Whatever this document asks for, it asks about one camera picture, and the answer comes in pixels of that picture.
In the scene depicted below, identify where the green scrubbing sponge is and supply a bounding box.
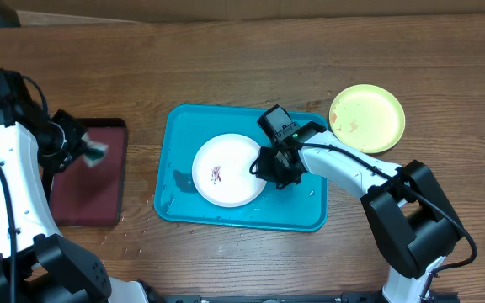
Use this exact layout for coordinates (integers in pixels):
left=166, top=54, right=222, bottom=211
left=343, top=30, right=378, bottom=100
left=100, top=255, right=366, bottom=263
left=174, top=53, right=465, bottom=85
left=83, top=141, right=109, bottom=167

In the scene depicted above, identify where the white plate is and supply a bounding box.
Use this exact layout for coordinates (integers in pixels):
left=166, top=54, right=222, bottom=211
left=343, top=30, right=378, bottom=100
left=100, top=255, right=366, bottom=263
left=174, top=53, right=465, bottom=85
left=192, top=134, right=267, bottom=208

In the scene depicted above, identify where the yellow-green plate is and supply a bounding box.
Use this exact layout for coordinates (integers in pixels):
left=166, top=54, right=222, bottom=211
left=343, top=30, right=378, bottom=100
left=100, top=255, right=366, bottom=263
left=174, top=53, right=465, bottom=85
left=329, top=84, right=406, bottom=154

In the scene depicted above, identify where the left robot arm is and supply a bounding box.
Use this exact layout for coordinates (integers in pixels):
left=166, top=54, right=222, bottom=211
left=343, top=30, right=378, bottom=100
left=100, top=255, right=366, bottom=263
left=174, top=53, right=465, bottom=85
left=0, top=68, right=162, bottom=302

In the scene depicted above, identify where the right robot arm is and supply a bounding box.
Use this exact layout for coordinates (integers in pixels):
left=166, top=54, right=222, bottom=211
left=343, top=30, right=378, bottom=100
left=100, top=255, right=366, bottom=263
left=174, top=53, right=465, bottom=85
left=250, top=105, right=465, bottom=302

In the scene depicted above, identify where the teal plastic serving tray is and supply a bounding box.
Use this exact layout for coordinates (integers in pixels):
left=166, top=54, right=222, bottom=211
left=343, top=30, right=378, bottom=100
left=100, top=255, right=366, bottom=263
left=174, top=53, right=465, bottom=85
left=153, top=104, right=328, bottom=232

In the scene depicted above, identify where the black tray with red water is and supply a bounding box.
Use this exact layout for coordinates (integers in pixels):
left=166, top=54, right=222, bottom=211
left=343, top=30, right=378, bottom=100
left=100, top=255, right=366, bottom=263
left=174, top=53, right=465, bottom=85
left=41, top=118, right=128, bottom=226

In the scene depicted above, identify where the brown cardboard backdrop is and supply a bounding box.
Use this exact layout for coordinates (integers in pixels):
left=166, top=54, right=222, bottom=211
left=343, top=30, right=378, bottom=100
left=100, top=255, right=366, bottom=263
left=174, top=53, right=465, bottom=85
left=0, top=0, right=485, bottom=22

